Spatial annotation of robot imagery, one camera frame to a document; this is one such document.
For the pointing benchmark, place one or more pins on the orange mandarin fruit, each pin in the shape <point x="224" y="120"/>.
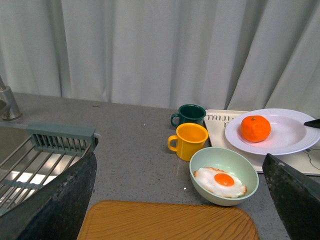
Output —
<point x="255" y="128"/>

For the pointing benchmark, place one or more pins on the cream bear serving tray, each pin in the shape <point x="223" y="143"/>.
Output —
<point x="216" y="121"/>

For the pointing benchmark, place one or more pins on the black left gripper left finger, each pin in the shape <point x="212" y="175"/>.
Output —
<point x="56" y="211"/>

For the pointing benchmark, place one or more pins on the wooden cutting board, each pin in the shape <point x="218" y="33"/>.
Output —
<point x="128" y="220"/>

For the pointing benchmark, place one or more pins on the yellow enamel mug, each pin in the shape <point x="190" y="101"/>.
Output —
<point x="189" y="138"/>

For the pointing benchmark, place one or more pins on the green metal sink rack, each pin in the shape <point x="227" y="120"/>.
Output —
<point x="33" y="155"/>

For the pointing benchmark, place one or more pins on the light green bowl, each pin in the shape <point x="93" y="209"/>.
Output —
<point x="230" y="162"/>

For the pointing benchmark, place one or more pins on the steel faucet base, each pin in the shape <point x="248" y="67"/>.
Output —
<point x="9" y="109"/>

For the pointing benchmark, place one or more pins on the black left gripper right fingertip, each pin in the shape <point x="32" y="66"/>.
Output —
<point x="313" y="123"/>

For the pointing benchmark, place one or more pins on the toy fried egg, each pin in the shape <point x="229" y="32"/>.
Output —
<point x="219" y="182"/>

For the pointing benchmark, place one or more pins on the white curtain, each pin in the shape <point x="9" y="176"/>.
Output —
<point x="220" y="54"/>

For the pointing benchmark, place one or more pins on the dark green enamel mug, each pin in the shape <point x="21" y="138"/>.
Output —
<point x="188" y="113"/>

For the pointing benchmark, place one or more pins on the white ridged plate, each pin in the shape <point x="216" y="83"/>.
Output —
<point x="288" y="133"/>

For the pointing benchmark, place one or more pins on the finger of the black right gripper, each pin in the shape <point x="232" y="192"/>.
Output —
<point x="296" y="198"/>

